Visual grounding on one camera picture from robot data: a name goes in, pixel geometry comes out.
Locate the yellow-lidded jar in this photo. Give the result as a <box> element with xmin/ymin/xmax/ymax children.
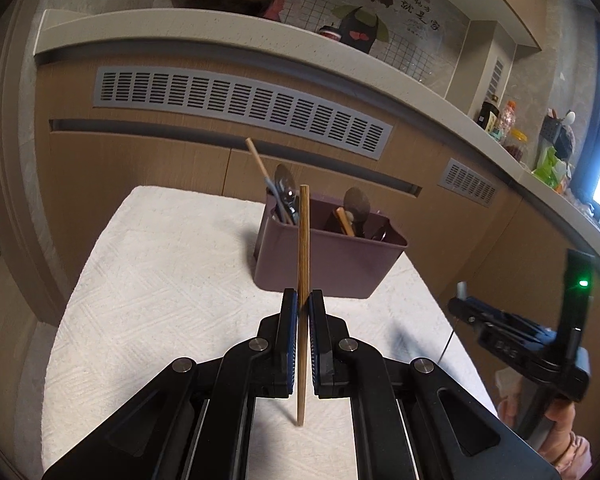
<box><xmin>505</xmin><ymin>130</ymin><xmax>529</xmax><ymax>161</ymax></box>

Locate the dark sauce bottle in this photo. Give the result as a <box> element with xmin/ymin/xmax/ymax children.
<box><xmin>477</xmin><ymin>101</ymin><xmax>501</xmax><ymax>133</ymax></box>

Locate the thin black cable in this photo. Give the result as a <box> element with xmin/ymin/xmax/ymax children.
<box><xmin>439</xmin><ymin>327</ymin><xmax>456</xmax><ymax>363</ymax></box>

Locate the short grey vent grille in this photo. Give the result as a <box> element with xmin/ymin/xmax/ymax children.
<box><xmin>439</xmin><ymin>157</ymin><xmax>498</xmax><ymax>206</ymax></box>

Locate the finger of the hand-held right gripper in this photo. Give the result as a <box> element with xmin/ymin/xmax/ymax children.
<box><xmin>447</xmin><ymin>282</ymin><xmax>531</xmax><ymax>326</ymax></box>
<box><xmin>472</xmin><ymin>312</ymin><xmax>553</xmax><ymax>342</ymax></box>

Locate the green packet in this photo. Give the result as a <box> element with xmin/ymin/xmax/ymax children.
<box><xmin>532</xmin><ymin>145</ymin><xmax>572</xmax><ymax>193</ymax></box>

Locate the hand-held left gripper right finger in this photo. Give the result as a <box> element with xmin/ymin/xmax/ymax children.
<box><xmin>307</xmin><ymin>289</ymin><xmax>561</xmax><ymax>480</ymax></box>

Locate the speckled white countertop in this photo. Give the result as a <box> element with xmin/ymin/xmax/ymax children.
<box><xmin>34</xmin><ymin>9</ymin><xmax>600</xmax><ymax>281</ymax></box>

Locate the person's right hand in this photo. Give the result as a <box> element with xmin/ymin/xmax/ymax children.
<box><xmin>497</xmin><ymin>395</ymin><xmax>593</xmax><ymax>473</ymax></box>

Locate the purple plastic utensil holder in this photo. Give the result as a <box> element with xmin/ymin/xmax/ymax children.
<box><xmin>252</xmin><ymin>187</ymin><xmax>409</xmax><ymax>301</ymax></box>

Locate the light wooden chopstick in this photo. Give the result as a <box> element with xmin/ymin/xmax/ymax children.
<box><xmin>245</xmin><ymin>137</ymin><xmax>272</xmax><ymax>181</ymax></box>

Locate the orange-capped plastic bottle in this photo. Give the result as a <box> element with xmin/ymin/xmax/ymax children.
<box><xmin>494</xmin><ymin>100</ymin><xmax>518</xmax><ymax>143</ymax></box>

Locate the brown wooden chopstick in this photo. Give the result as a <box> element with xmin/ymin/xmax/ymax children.
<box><xmin>295</xmin><ymin>186</ymin><xmax>311</xmax><ymax>426</ymax></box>

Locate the long grey vent grille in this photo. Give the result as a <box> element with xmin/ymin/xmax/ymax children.
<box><xmin>92</xmin><ymin>66</ymin><xmax>396</xmax><ymax>161</ymax></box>

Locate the white textured towel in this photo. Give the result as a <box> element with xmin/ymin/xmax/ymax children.
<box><xmin>40</xmin><ymin>185</ymin><xmax>501</xmax><ymax>480</ymax></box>

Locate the black countertop organizer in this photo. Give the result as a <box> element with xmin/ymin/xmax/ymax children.
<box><xmin>540</xmin><ymin>110</ymin><xmax>577</xmax><ymax>157</ymax></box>

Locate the metal spoon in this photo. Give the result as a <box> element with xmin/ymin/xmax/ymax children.
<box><xmin>274</xmin><ymin>164</ymin><xmax>299</xmax><ymax>226</ymax></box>
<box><xmin>342</xmin><ymin>187</ymin><xmax>371</xmax><ymax>238</ymax></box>

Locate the cartoon wall sticker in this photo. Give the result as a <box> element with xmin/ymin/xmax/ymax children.
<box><xmin>265</xmin><ymin>0</ymin><xmax>446</xmax><ymax>83</ymax></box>

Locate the blue plastic spoon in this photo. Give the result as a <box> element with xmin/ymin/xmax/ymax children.
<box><xmin>264</xmin><ymin>175</ymin><xmax>284</xmax><ymax>222</ymax></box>

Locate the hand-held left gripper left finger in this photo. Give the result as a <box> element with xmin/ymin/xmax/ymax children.
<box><xmin>42</xmin><ymin>287</ymin><xmax>301</xmax><ymax>480</ymax></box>

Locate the small white wall grille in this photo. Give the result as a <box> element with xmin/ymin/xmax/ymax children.
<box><xmin>490</xmin><ymin>57</ymin><xmax>506</xmax><ymax>103</ymax></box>

